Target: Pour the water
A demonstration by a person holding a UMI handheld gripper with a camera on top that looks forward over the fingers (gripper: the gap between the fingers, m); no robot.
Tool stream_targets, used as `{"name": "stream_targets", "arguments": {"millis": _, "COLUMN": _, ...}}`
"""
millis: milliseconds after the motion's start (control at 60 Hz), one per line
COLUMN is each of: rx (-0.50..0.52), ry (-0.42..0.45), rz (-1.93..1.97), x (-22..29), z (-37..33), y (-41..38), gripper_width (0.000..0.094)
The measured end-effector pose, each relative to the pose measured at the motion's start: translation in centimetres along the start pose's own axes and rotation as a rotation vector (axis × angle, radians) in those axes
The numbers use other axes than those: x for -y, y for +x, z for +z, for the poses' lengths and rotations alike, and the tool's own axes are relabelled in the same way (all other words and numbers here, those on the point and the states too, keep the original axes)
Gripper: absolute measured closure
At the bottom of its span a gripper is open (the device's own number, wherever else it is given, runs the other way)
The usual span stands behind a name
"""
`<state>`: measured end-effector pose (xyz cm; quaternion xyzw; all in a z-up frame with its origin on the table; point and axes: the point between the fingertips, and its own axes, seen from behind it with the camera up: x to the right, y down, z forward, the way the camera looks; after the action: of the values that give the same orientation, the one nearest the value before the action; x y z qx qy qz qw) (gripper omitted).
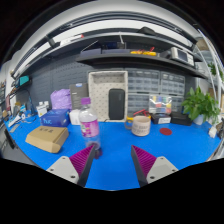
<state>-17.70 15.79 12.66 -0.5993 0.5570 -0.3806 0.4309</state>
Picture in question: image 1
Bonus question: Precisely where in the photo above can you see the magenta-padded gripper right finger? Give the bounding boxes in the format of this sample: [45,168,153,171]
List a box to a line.
[130,144,180,188]

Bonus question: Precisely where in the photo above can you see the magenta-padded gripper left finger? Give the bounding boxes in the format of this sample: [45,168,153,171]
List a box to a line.
[45,143,97,188]

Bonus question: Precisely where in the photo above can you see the clear bottle with purple label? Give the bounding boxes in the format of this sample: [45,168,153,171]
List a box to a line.
[78,96,103,160]

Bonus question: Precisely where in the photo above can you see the brown cardboard box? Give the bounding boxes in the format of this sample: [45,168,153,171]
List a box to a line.
[25,125,70,154]

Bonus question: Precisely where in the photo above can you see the flat round red coaster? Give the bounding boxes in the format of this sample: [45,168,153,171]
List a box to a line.
[159,127,173,136]

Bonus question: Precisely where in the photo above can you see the beige patterned mug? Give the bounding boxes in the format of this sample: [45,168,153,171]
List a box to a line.
[124,115,152,138]

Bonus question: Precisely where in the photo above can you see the black box with white label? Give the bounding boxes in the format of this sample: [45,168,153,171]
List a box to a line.
[150,113,173,125]

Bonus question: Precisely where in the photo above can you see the blue carton box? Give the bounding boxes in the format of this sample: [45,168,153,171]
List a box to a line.
[39,108,71,128]

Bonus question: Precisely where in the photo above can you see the white carton box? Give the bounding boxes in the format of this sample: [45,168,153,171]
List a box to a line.
[68,109,82,126]

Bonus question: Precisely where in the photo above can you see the plain black box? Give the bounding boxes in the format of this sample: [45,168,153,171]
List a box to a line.
[170,111,194,127]

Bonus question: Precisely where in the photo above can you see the yellow multimeter with red leads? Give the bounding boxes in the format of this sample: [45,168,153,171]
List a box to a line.
[125,108,152,123]

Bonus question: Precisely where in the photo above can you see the small white card stand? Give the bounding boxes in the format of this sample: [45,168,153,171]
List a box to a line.
[35,101,49,118]

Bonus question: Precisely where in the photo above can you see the clear organizer with coloured parts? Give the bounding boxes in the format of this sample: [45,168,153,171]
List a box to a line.
[148,94,173,116]

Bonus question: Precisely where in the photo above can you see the white power adapter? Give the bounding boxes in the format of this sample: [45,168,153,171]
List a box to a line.
[208,125,218,139]

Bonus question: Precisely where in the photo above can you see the purple plastic bag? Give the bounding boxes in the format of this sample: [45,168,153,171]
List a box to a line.
[49,88,73,111]

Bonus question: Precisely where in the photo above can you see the dark grey flat box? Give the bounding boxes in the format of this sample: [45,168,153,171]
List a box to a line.
[68,82,90,110]

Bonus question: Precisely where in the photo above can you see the green potted plant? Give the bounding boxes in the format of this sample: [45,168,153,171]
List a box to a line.
[181,86,221,127]

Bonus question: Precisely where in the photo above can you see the white pegboard tray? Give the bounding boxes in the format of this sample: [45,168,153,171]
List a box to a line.
[87,70,129,123]

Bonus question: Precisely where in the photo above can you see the grey small-parts drawer cabinet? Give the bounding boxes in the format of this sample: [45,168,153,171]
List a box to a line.
[159,71,186,114]
[127,68,162,116]

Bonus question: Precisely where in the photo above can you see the dark grey shelf unit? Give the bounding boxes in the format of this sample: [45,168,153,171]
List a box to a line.
[9,11,209,81]

